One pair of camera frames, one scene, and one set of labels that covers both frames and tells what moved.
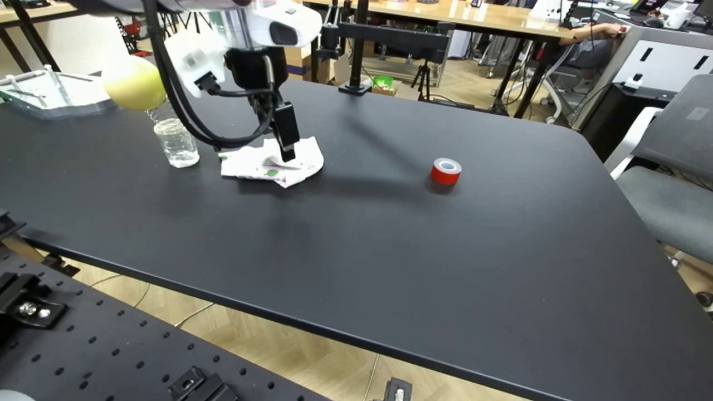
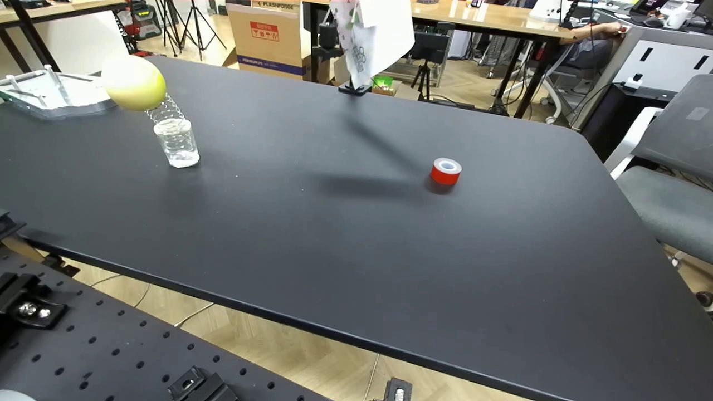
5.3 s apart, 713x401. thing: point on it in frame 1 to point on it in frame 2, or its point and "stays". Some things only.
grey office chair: x=665 y=163 stays
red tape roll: x=445 y=174 stays
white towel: x=266 y=163 to x=375 y=36
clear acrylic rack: x=56 y=93 stays
